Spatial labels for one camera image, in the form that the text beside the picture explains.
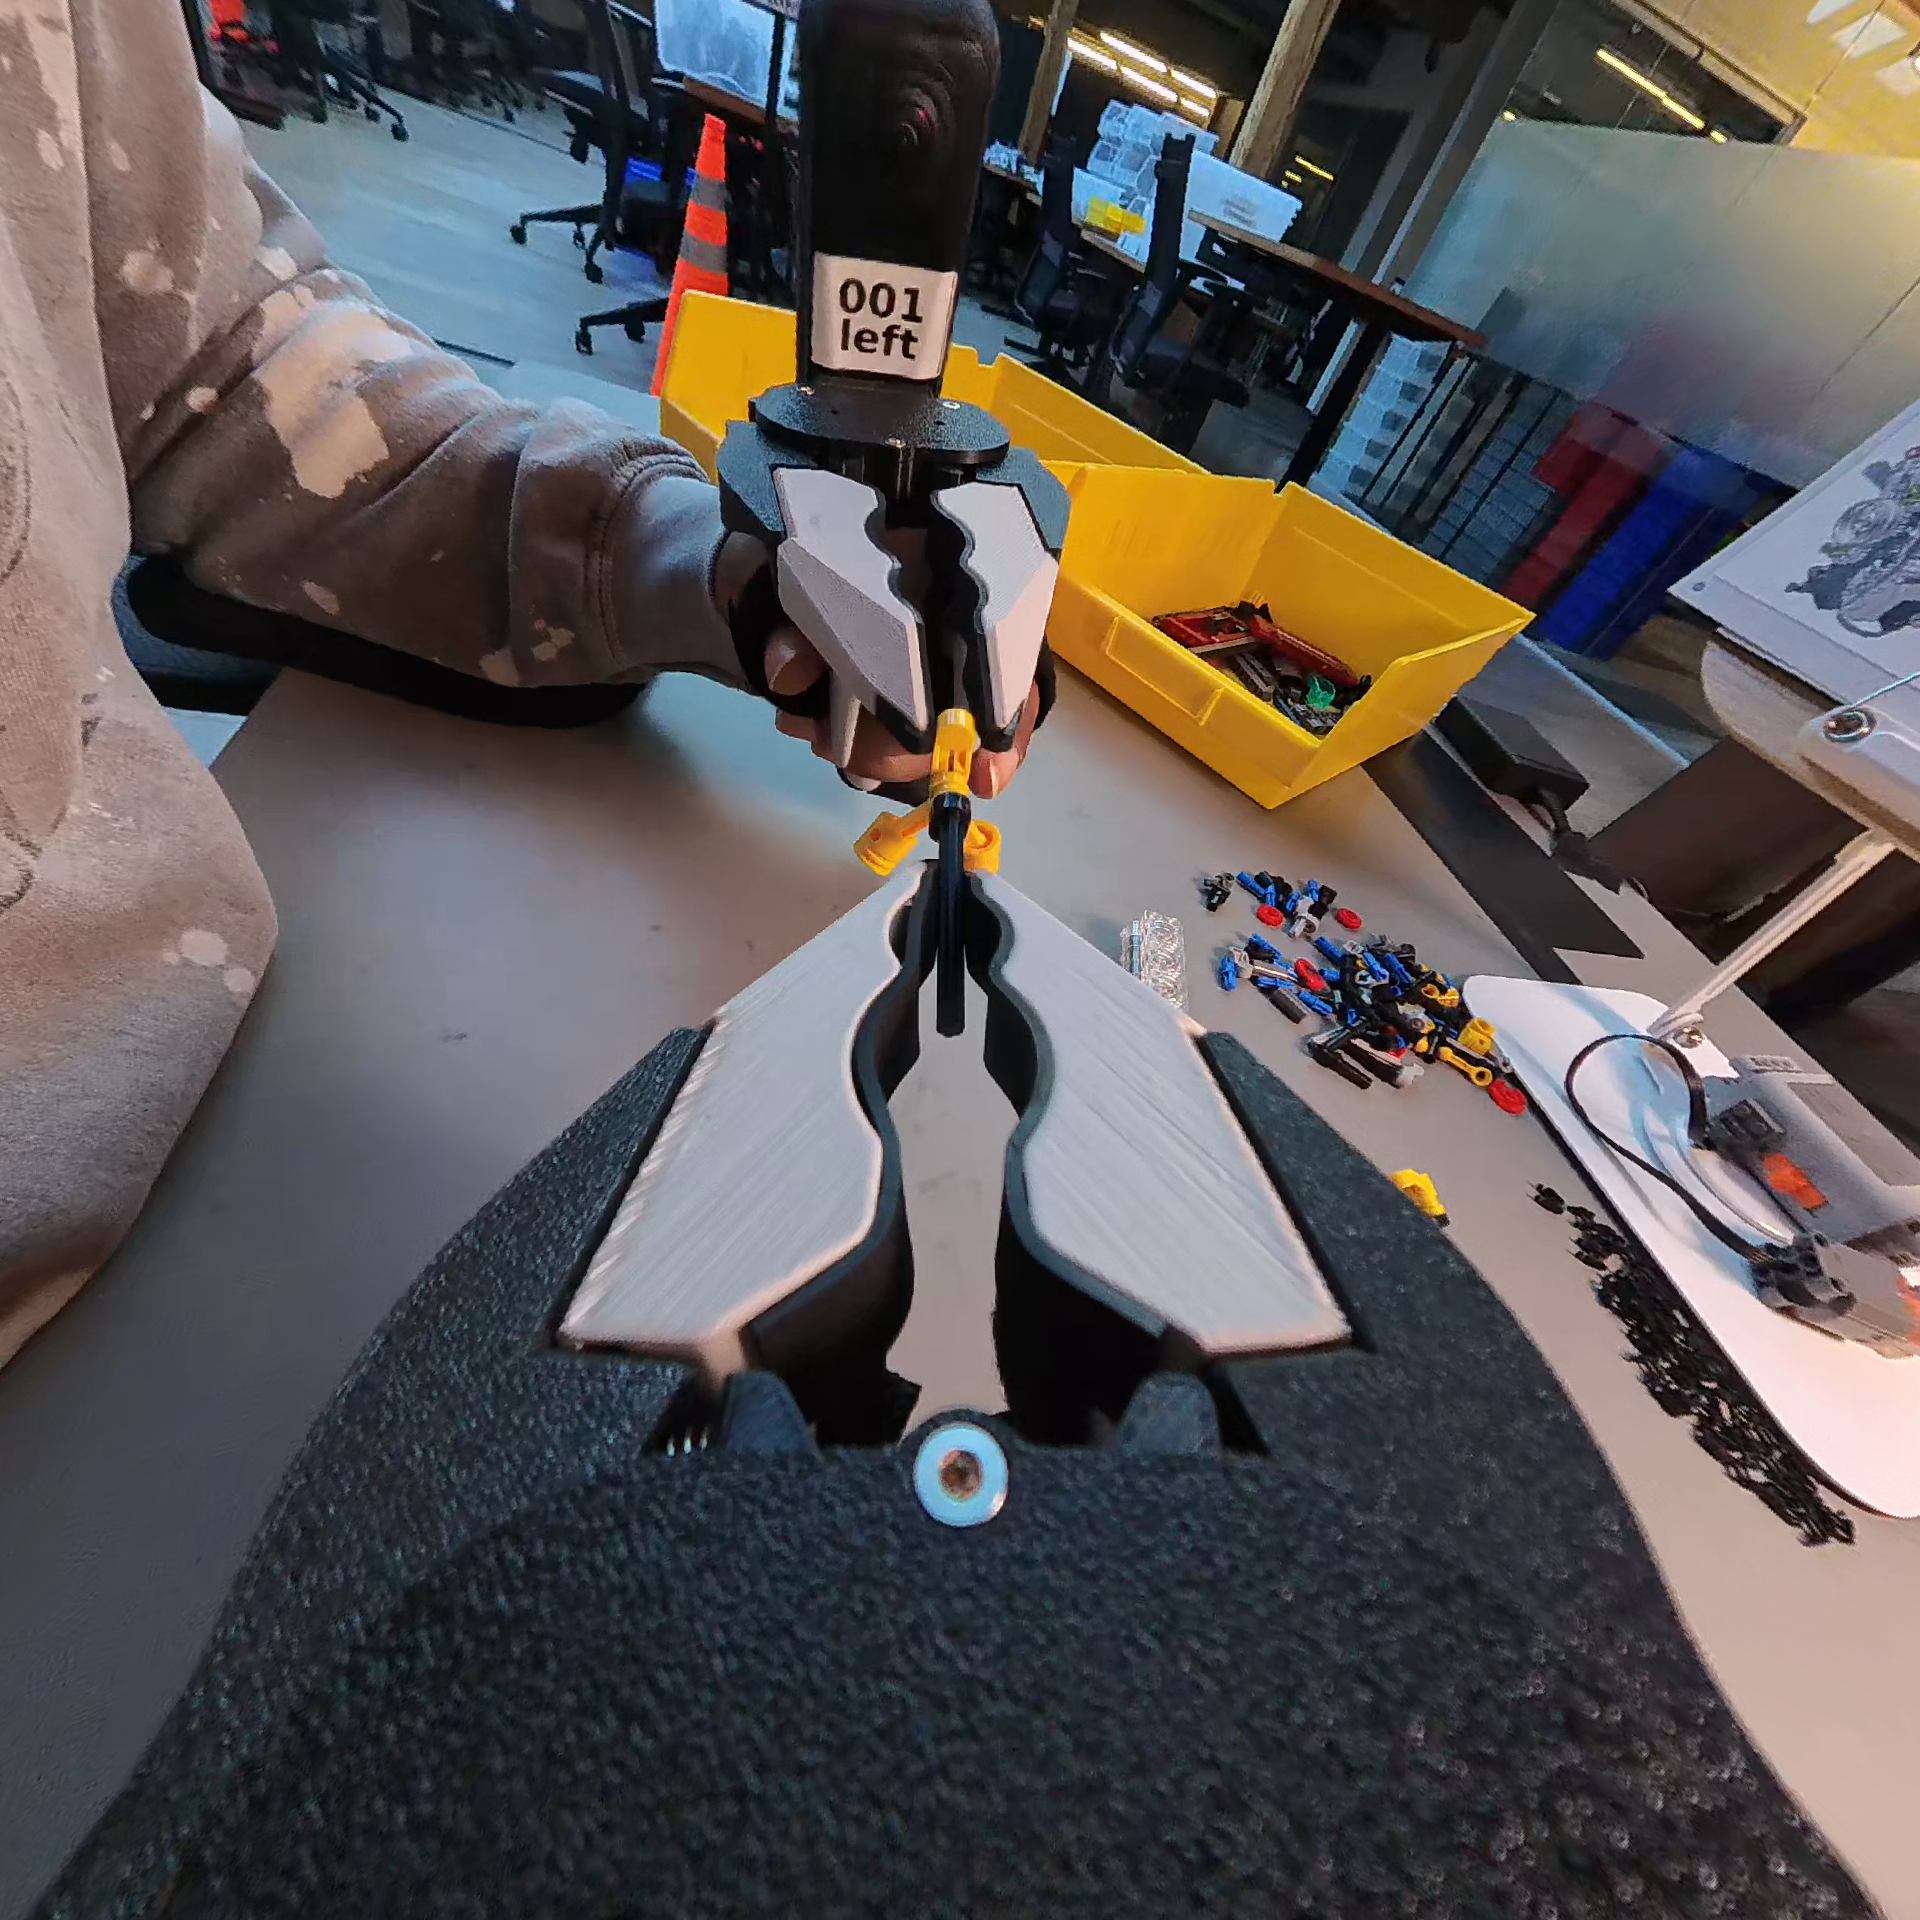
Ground black toy axle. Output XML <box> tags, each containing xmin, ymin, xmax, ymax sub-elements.
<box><xmin>926</xmin><ymin>793</ymin><xmax>980</xmax><ymax>1040</ymax></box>

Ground black adapter cable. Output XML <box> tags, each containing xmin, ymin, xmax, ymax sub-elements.
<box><xmin>1543</xmin><ymin>800</ymin><xmax>1644</xmax><ymax>905</ymax></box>

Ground wooden high table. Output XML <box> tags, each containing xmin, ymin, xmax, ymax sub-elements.
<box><xmin>1182</xmin><ymin>207</ymin><xmax>1487</xmax><ymax>488</ymax></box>

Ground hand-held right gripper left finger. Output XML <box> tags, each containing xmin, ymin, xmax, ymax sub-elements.
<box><xmin>555</xmin><ymin>861</ymin><xmax>921</xmax><ymax>1446</ymax></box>

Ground grey desk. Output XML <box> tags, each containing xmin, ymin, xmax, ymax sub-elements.
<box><xmin>0</xmin><ymin>359</ymin><xmax>1920</xmax><ymax>1920</ymax></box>

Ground yellow bin with toy parts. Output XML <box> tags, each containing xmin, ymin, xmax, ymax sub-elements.
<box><xmin>1042</xmin><ymin>456</ymin><xmax>1534</xmax><ymax>813</ymax></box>

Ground heap of black toy pins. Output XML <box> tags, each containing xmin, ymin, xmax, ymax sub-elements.
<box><xmin>1527</xmin><ymin>1178</ymin><xmax>1860</xmax><ymax>1548</ymax></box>

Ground clear toy brick grey rod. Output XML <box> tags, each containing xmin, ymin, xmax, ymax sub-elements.
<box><xmin>1115</xmin><ymin>905</ymin><xmax>1191</xmax><ymax>1013</ymax></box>

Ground black office chair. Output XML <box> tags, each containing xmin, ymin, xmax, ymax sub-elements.
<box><xmin>1108</xmin><ymin>135</ymin><xmax>1258</xmax><ymax>453</ymax></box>
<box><xmin>508</xmin><ymin>0</ymin><xmax>680</xmax><ymax>355</ymax></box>
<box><xmin>1002</xmin><ymin>139</ymin><xmax>1121</xmax><ymax>372</ymax></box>

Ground stack of red blue bins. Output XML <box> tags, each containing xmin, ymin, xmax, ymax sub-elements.
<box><xmin>1497</xmin><ymin>397</ymin><xmax>1797</xmax><ymax>664</ymax></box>

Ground pile of colourful toy pieces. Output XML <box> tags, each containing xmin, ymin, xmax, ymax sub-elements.
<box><xmin>1197</xmin><ymin>865</ymin><xmax>1530</xmax><ymax>1120</ymax></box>

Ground person's left hand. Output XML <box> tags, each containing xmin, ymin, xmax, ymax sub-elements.
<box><xmin>711</xmin><ymin>533</ymin><xmax>1042</xmax><ymax>802</ymax></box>

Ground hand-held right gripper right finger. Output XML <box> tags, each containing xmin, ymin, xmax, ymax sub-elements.
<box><xmin>965</xmin><ymin>865</ymin><xmax>1355</xmax><ymax>1446</ymax></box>

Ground grey drawer rack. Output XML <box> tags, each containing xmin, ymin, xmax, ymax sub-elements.
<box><xmin>1324</xmin><ymin>336</ymin><xmax>1576</xmax><ymax>588</ymax></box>

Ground toy building instruction booklet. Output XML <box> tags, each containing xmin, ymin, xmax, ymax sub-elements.
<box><xmin>1672</xmin><ymin>402</ymin><xmax>1920</xmax><ymax>708</ymax></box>

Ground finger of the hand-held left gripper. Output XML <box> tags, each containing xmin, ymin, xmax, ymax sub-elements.
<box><xmin>769</xmin><ymin>468</ymin><xmax>939</xmax><ymax>771</ymax></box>
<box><xmin>943</xmin><ymin>481</ymin><xmax>1064</xmax><ymax>739</ymax></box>

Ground red and black toy parts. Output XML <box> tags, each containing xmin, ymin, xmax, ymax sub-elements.
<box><xmin>1150</xmin><ymin>597</ymin><xmax>1374</xmax><ymax>739</ymax></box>

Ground orange traffic cone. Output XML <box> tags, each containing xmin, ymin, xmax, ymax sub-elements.
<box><xmin>645</xmin><ymin>109</ymin><xmax>734</xmax><ymax>402</ymax></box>

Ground wooden support post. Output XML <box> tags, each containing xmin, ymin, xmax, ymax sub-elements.
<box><xmin>1226</xmin><ymin>0</ymin><xmax>1340</xmax><ymax>184</ymax></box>

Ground grey toy motor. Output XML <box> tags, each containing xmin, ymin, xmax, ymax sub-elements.
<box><xmin>1745</xmin><ymin>1221</ymin><xmax>1920</xmax><ymax>1361</ymax></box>

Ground yellow plastic bin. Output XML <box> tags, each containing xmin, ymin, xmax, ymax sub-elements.
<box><xmin>658</xmin><ymin>286</ymin><xmax>1202</xmax><ymax>482</ymax></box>

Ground person's left forearm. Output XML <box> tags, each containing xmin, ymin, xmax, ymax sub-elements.
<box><xmin>128</xmin><ymin>253</ymin><xmax>752</xmax><ymax>696</ymax></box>

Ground black power adapter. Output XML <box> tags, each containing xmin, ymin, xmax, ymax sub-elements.
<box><xmin>1429</xmin><ymin>696</ymin><xmax>1593</xmax><ymax>819</ymax></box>

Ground black chair armrest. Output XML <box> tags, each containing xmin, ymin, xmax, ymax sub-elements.
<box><xmin>128</xmin><ymin>552</ymin><xmax>655</xmax><ymax>734</ymax></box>

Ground grey toy battery box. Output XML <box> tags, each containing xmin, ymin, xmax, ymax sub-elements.
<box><xmin>1702</xmin><ymin>1049</ymin><xmax>1920</xmax><ymax>1219</ymax></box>

